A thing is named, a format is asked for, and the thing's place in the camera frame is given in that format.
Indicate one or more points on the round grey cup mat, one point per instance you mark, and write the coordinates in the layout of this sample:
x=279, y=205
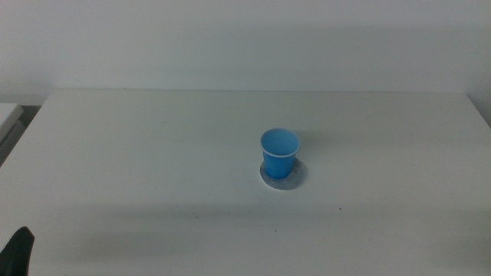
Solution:
x=295, y=178

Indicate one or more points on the blue plastic cup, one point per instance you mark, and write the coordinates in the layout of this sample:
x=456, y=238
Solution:
x=278, y=163

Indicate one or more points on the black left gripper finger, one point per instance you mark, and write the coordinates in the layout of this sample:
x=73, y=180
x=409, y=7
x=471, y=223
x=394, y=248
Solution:
x=16, y=253

